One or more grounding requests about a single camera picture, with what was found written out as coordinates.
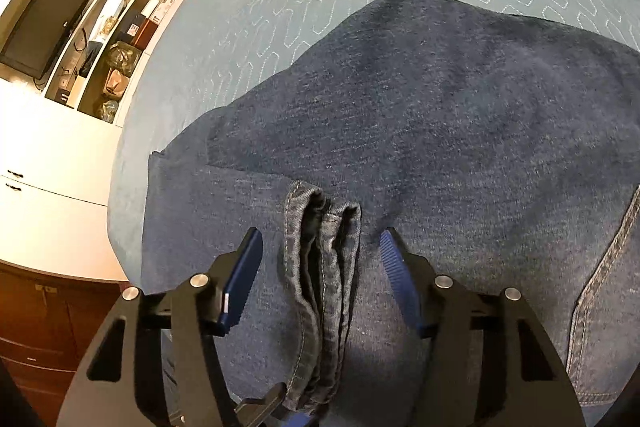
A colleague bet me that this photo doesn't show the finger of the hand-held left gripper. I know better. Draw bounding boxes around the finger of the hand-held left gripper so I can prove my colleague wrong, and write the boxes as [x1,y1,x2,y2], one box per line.
[232,382,313,427]

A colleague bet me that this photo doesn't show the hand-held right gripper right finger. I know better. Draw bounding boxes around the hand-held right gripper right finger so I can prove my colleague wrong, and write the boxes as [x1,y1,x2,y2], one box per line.
[378,227,587,427]

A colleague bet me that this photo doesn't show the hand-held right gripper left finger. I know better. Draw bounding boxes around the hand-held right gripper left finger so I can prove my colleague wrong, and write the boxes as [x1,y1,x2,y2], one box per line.
[56,227,264,427]

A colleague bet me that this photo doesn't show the blue denim pants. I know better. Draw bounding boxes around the blue denim pants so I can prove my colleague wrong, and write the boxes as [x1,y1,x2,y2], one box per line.
[141,0,640,427]

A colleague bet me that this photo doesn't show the dark wooden drawer cabinet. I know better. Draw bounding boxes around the dark wooden drawer cabinet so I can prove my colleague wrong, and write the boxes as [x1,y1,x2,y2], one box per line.
[0,262,129,424]

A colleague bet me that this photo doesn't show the wrapped green ornament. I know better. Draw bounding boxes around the wrapped green ornament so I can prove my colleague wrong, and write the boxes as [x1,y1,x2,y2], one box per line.
[97,99,121,124]

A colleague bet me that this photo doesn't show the wrapped tan ornament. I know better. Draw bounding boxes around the wrapped tan ornament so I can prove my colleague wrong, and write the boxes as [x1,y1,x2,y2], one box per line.
[104,69,132,99]

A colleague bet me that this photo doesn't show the wrapped golden ornament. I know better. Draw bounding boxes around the wrapped golden ornament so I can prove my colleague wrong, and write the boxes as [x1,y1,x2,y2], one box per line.
[107,42,139,74]

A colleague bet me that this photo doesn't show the maroon box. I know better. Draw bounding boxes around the maroon box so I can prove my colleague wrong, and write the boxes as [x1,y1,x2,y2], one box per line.
[134,19,162,54]

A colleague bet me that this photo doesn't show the dark blue box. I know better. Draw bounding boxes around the dark blue box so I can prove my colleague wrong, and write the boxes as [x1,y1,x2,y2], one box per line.
[120,4,151,44]

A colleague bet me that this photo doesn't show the white carton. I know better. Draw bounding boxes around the white carton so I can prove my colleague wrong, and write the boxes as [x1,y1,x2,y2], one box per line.
[150,0,176,26]

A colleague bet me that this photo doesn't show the long white box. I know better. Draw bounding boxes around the long white box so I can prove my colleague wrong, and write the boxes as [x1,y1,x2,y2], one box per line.
[99,0,127,34]

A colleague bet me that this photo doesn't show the black television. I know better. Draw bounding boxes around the black television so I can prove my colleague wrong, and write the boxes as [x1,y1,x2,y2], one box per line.
[0,0,97,78]

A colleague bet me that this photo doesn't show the cream wall cabinet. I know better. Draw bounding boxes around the cream wall cabinet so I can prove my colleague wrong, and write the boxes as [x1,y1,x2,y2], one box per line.
[0,0,236,283]

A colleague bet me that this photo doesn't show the black cable bundle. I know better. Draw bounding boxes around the black cable bundle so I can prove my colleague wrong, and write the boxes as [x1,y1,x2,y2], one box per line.
[75,29,104,80]

